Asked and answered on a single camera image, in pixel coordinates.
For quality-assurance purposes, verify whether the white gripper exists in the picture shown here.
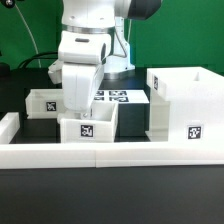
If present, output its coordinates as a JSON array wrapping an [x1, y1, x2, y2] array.
[[58, 31, 111, 120]]

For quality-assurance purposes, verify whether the white front drawer box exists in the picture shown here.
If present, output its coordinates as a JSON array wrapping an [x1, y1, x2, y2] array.
[[57, 101, 119, 143]]

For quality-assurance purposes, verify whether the white drawer box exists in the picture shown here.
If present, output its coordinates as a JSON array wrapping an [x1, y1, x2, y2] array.
[[25, 89, 66, 119], [57, 101, 119, 143]]

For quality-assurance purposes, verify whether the white drawer cabinet frame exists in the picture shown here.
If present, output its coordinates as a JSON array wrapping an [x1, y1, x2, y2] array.
[[147, 67, 224, 142]]

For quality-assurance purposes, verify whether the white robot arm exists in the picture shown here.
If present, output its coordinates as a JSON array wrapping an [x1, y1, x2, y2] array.
[[48, 0, 163, 119]]

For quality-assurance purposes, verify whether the white rear drawer box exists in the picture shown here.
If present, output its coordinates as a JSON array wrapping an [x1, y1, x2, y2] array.
[[25, 89, 66, 119]]

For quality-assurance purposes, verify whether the fiducial marker sheet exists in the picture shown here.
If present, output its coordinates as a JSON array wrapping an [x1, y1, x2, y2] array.
[[95, 90, 149, 104]]

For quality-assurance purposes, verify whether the white U-shaped boundary fence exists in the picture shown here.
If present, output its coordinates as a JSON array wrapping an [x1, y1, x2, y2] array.
[[0, 113, 224, 169]]

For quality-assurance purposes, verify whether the black cable with connector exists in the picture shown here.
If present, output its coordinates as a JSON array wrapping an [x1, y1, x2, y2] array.
[[17, 50, 60, 69]]

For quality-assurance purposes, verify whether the thin white cable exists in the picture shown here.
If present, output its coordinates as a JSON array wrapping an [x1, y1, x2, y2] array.
[[13, 3, 43, 69]]

